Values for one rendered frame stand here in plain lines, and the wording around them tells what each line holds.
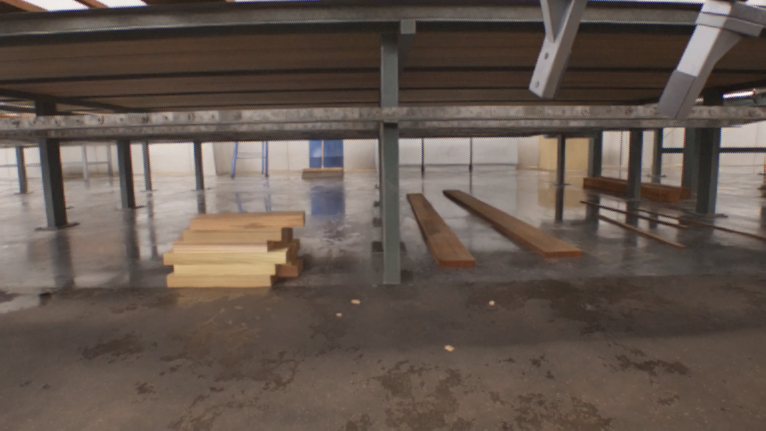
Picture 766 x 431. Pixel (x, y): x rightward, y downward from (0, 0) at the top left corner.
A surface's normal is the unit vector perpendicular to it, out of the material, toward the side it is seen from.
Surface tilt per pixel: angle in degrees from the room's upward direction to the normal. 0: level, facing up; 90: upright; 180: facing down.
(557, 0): 113
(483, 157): 90
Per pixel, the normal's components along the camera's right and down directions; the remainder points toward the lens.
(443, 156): 0.02, 0.11
